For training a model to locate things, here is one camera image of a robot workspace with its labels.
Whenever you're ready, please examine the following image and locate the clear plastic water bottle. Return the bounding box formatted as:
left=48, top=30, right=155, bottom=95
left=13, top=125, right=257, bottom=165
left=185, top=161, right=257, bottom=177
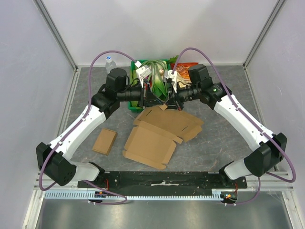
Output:
left=105, top=56, right=117, bottom=74

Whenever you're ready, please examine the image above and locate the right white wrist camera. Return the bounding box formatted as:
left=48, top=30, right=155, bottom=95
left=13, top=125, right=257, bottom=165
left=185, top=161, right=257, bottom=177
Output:
left=163, top=70, right=178, bottom=93

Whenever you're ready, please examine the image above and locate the right aluminium frame post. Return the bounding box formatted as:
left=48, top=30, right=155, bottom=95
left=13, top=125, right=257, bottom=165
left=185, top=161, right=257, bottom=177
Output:
left=243, top=0, right=286, bottom=69

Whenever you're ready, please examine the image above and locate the grey slotted cable duct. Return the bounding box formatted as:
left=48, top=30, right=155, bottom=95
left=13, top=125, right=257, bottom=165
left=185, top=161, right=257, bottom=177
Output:
left=44, top=190, right=223, bottom=201

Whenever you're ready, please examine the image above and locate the left aluminium frame post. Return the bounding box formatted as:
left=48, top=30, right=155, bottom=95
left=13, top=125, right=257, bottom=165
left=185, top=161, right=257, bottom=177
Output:
left=33, top=0, right=78, bottom=71

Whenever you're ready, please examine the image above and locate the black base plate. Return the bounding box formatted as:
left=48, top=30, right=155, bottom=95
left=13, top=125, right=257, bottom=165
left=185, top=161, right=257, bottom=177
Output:
left=92, top=171, right=247, bottom=196

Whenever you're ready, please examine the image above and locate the orange beige snack bag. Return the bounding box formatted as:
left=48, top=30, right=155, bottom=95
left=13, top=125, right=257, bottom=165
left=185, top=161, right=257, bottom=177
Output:
left=176, top=62, right=198, bottom=84

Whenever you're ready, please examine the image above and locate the green bok choy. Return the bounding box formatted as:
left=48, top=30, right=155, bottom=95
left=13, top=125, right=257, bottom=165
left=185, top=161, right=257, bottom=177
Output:
left=152, top=78, right=167, bottom=100

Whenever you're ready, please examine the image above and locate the small brown cardboard box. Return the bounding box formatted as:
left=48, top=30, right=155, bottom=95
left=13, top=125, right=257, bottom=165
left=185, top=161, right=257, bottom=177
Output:
left=92, top=128, right=118, bottom=156

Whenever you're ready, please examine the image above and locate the brown cardboard sheet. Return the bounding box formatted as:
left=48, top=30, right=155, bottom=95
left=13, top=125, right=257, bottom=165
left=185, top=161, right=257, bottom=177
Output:
left=122, top=106, right=203, bottom=170

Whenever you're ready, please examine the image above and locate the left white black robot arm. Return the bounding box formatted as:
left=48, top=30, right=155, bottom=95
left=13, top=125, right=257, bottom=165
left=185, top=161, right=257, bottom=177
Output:
left=36, top=65, right=152, bottom=187

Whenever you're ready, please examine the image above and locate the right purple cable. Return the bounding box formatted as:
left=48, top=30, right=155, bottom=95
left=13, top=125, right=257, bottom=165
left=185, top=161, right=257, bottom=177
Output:
left=172, top=47, right=296, bottom=206

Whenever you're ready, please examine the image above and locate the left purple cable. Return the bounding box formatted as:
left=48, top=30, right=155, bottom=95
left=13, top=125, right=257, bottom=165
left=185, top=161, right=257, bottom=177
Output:
left=39, top=50, right=128, bottom=205

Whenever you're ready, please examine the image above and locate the green plastic crate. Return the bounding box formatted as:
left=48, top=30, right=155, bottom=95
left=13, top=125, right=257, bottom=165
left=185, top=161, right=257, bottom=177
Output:
left=128, top=59, right=171, bottom=113

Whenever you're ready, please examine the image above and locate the purple cable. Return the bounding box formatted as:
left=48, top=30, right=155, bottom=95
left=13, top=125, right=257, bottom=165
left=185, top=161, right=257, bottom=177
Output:
left=39, top=50, right=128, bottom=205
left=172, top=47, right=296, bottom=206

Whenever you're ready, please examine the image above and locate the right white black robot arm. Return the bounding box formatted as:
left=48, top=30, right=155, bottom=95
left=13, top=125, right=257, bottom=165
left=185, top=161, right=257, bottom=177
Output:
left=163, top=64, right=287, bottom=188

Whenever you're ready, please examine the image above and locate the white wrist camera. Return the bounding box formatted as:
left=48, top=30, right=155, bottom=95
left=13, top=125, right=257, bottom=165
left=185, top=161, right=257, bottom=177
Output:
left=163, top=70, right=178, bottom=93
left=135, top=61, right=152, bottom=88

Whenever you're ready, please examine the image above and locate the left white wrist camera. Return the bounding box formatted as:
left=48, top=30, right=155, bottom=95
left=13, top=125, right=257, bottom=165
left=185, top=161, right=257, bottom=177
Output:
left=135, top=61, right=152, bottom=88

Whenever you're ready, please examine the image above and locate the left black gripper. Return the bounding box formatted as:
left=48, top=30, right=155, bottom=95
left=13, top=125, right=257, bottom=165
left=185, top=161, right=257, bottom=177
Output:
left=118, top=79, right=163, bottom=109

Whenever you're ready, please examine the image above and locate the aluminium frame post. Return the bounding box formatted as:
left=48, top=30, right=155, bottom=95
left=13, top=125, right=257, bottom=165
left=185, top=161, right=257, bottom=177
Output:
left=243, top=0, right=286, bottom=69
left=33, top=0, right=78, bottom=71

